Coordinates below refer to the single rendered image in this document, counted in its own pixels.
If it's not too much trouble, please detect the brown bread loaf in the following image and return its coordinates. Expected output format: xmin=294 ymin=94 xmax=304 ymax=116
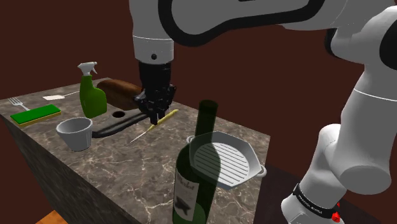
xmin=96 ymin=79 xmax=144 ymax=111

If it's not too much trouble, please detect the green spray bottle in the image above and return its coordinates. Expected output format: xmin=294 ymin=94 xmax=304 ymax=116
xmin=77 ymin=61 xmax=108 ymax=119

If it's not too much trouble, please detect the grey cup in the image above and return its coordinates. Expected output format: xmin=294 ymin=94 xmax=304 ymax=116
xmin=55 ymin=117 xmax=94 ymax=152

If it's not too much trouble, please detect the white flat spatula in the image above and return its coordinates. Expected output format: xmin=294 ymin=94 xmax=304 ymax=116
xmin=42 ymin=90 xmax=81 ymax=101

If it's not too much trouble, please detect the grey grill pan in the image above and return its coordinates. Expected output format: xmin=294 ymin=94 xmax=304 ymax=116
xmin=186 ymin=130 xmax=267 ymax=191

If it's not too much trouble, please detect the dark green wine bottle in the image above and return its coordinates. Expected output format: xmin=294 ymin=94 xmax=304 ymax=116
xmin=172 ymin=99 xmax=221 ymax=224

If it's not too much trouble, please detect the green and yellow sponge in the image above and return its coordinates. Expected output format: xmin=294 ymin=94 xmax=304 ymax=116
xmin=10 ymin=104 xmax=62 ymax=128

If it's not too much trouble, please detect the silver fork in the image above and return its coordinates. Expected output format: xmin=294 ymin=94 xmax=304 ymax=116
xmin=8 ymin=97 xmax=31 ymax=112

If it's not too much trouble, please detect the dark robot stand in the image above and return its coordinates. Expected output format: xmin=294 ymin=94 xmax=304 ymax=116
xmin=253 ymin=164 xmax=378 ymax=224

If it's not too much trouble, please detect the yellow-handled thin tool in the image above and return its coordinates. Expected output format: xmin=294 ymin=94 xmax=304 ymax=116
xmin=129 ymin=108 xmax=180 ymax=144

